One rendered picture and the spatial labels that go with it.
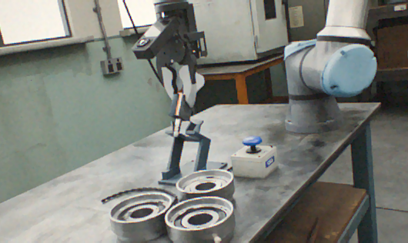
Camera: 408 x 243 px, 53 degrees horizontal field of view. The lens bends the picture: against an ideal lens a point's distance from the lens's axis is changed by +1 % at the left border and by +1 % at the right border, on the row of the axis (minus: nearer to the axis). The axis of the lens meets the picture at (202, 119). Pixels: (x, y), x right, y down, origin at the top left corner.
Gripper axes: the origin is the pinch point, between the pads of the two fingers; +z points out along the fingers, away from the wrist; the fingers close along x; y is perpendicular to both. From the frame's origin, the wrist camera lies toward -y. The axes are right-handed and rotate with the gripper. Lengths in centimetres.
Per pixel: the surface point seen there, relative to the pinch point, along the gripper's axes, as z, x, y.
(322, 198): 41, -12, 44
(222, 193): 13.2, -15.4, -12.8
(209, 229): 12.5, -20.8, -24.9
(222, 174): 12.8, -11.5, -6.0
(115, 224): 12.6, -4.9, -28.0
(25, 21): -31, 156, 72
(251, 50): 9, 82, 190
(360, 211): 44, -23, 44
